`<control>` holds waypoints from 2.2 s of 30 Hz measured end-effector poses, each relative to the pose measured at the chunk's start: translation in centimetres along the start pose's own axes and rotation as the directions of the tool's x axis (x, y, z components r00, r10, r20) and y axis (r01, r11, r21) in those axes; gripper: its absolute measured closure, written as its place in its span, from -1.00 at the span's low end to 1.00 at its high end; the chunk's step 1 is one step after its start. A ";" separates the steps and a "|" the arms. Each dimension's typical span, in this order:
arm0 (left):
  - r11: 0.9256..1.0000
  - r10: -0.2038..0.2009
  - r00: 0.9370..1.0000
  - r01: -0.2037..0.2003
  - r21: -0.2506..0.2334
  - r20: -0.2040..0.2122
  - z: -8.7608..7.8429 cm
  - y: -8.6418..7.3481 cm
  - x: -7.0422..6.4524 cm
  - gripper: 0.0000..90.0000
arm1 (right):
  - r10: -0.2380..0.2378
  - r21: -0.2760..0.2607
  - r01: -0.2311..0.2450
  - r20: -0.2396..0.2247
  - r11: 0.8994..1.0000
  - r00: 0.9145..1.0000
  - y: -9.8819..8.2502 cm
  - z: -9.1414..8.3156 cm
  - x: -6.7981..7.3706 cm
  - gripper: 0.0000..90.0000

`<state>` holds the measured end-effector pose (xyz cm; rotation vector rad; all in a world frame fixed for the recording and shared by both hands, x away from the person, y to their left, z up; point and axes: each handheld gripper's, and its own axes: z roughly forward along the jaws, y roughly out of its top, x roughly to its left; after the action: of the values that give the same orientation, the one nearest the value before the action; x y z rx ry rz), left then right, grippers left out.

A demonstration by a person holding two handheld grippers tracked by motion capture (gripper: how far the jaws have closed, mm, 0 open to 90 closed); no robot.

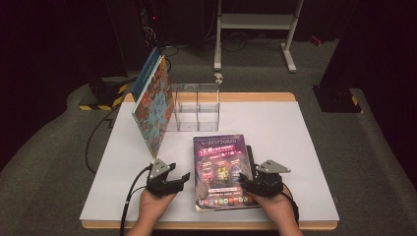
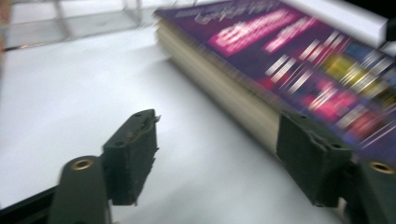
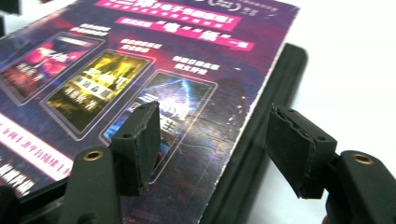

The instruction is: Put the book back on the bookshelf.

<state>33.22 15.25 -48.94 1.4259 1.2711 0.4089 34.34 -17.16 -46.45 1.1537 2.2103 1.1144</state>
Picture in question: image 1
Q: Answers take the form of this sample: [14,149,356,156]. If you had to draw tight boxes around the white metal stand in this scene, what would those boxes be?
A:
[213,0,305,74]

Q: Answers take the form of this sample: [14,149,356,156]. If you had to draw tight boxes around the black notebook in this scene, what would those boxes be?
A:
[245,145,264,175]

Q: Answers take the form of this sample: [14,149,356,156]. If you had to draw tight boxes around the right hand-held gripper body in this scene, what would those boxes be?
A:
[250,159,291,199]

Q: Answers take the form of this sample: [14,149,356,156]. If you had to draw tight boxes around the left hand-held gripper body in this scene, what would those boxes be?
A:
[146,158,185,199]

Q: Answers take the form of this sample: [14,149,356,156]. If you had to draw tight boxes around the hand-held gripper cable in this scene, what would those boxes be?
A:
[281,183,300,227]
[119,164,154,236]

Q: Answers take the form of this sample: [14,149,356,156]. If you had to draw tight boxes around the person's left hand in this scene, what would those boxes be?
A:
[137,189,177,228]

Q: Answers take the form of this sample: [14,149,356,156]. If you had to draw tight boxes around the black floor cable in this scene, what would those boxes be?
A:
[85,44,181,175]

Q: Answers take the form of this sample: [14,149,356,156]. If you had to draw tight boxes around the right hand-held gripper cable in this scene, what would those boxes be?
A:
[281,183,300,227]

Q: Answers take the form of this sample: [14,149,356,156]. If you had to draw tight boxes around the dark computer tower with cables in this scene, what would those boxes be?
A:
[139,0,165,72]

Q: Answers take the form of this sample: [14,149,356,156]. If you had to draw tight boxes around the black post base striped edge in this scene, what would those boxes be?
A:
[78,77,128,112]

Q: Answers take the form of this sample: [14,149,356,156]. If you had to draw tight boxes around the clear acrylic book rack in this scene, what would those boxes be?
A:
[164,83,220,133]

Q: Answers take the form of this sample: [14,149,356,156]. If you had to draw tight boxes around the purple paperback book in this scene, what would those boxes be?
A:
[192,133,262,212]

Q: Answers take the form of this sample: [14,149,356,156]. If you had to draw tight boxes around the sky blue and green picture book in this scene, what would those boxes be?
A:
[131,54,176,159]

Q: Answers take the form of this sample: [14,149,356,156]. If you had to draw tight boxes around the person's right hand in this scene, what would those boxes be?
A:
[250,189,298,228]

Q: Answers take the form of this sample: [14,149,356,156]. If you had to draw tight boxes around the left hand-held gripper cable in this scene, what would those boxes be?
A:
[119,164,154,236]

